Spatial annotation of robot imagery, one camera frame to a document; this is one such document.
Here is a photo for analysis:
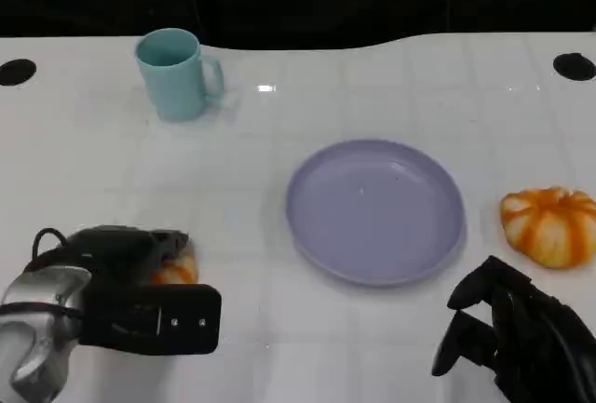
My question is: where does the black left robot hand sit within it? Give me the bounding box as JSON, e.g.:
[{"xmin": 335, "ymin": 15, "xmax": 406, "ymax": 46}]
[{"xmin": 59, "ymin": 224, "xmax": 195, "ymax": 292}]

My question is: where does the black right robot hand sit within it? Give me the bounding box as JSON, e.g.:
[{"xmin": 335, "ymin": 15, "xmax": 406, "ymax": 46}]
[{"xmin": 430, "ymin": 254, "xmax": 596, "ymax": 403}]

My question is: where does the small orange white bread roll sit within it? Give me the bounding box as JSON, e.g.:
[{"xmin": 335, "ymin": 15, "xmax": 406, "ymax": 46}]
[{"xmin": 148, "ymin": 245, "xmax": 199, "ymax": 286}]

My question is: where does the large orange white bread roll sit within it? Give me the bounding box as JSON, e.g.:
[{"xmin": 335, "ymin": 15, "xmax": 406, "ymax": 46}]
[{"xmin": 499, "ymin": 185, "xmax": 596, "ymax": 270}]

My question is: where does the pale green mug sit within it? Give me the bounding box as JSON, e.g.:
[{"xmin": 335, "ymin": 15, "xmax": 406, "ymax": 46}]
[{"xmin": 134, "ymin": 27, "xmax": 225, "ymax": 123}]

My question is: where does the black table grommet hole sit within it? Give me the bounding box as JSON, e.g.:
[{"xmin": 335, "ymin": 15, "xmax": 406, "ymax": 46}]
[
  {"xmin": 0, "ymin": 59, "xmax": 37, "ymax": 87},
  {"xmin": 552, "ymin": 52, "xmax": 596, "ymax": 82}
]

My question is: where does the lilac plate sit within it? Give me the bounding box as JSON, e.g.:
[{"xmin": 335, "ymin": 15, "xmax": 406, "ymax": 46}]
[{"xmin": 285, "ymin": 139, "xmax": 467, "ymax": 288}]

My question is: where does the black looped wrist cable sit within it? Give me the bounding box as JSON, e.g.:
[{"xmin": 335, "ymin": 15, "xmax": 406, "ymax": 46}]
[{"xmin": 31, "ymin": 227, "xmax": 72, "ymax": 265}]

